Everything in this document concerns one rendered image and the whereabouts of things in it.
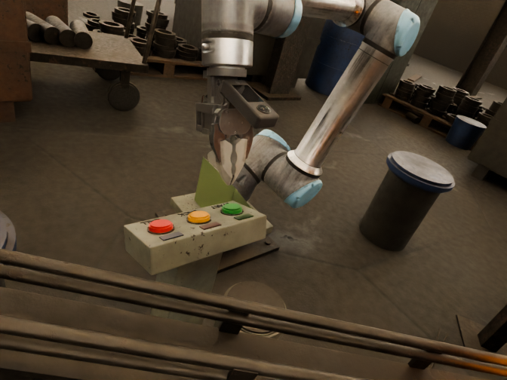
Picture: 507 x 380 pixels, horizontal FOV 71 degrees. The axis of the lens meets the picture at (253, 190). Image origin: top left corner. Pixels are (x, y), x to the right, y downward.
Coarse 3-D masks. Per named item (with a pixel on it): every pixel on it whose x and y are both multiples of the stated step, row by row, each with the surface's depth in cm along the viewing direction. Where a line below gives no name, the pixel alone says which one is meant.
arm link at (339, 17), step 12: (312, 0) 89; (324, 0) 93; (336, 0) 97; (348, 0) 101; (360, 0) 104; (372, 0) 106; (312, 12) 93; (324, 12) 96; (336, 12) 100; (348, 12) 103; (360, 12) 105; (336, 24) 111; (348, 24) 108; (360, 24) 109
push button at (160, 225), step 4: (156, 220) 61; (160, 220) 61; (164, 220) 61; (168, 220) 61; (152, 224) 59; (156, 224) 59; (160, 224) 59; (164, 224) 59; (168, 224) 59; (172, 224) 60; (152, 228) 58; (156, 228) 58; (160, 228) 58; (164, 228) 58; (168, 228) 59; (156, 232) 58; (160, 232) 58
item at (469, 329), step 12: (504, 312) 133; (468, 324) 147; (480, 324) 149; (492, 324) 137; (504, 324) 131; (468, 336) 141; (480, 336) 141; (492, 336) 135; (504, 336) 133; (480, 348) 137; (492, 348) 137; (504, 348) 141
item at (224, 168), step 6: (222, 144) 63; (228, 144) 64; (222, 150) 64; (228, 150) 64; (210, 156) 68; (222, 156) 64; (228, 156) 65; (210, 162) 68; (216, 162) 65; (222, 162) 64; (228, 162) 65; (222, 168) 65; (228, 168) 66; (222, 174) 66; (228, 174) 66; (228, 180) 67
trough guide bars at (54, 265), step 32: (0, 256) 30; (32, 256) 31; (64, 288) 32; (96, 288) 33; (128, 288) 33; (160, 288) 33; (0, 320) 26; (32, 320) 27; (224, 320) 36; (256, 320) 37; (288, 320) 36; (320, 320) 37; (32, 352) 27; (64, 352) 28; (96, 352) 28; (128, 352) 28; (160, 352) 28; (192, 352) 29; (384, 352) 40; (416, 352) 41; (448, 352) 41; (480, 352) 42
